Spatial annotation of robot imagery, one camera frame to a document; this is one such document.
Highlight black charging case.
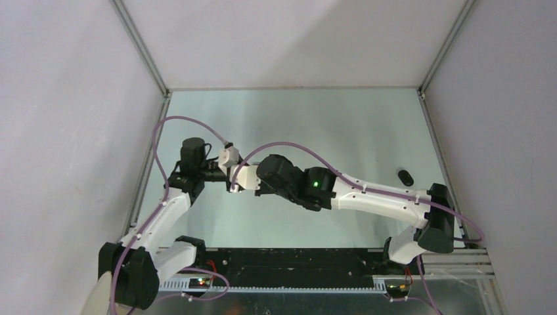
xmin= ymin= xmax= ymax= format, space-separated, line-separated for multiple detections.
xmin=397 ymin=169 xmax=414 ymax=187

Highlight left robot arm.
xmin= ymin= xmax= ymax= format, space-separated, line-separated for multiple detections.
xmin=98 ymin=137 xmax=225 ymax=310

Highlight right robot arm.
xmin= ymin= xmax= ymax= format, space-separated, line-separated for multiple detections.
xmin=256 ymin=154 xmax=455 ymax=264

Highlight left controller board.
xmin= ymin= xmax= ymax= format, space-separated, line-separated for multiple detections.
xmin=188 ymin=278 xmax=212 ymax=290

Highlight controller board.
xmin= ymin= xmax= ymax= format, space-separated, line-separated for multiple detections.
xmin=188 ymin=278 xmax=212 ymax=290
xmin=386 ymin=284 xmax=411 ymax=292

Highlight right controller board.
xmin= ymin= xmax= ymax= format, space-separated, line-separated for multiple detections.
xmin=386 ymin=284 xmax=411 ymax=292

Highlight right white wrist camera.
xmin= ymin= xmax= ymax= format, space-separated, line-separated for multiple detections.
xmin=229 ymin=164 xmax=261 ymax=193

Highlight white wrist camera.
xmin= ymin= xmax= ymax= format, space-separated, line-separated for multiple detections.
xmin=229 ymin=164 xmax=261 ymax=193
xmin=217 ymin=142 xmax=242 ymax=175

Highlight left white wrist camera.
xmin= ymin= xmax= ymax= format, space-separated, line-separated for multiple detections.
xmin=217 ymin=142 xmax=242 ymax=175

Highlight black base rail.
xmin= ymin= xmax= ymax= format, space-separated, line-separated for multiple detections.
xmin=194 ymin=248 xmax=422 ymax=290

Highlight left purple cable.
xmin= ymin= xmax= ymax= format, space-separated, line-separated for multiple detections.
xmin=108 ymin=115 xmax=231 ymax=315

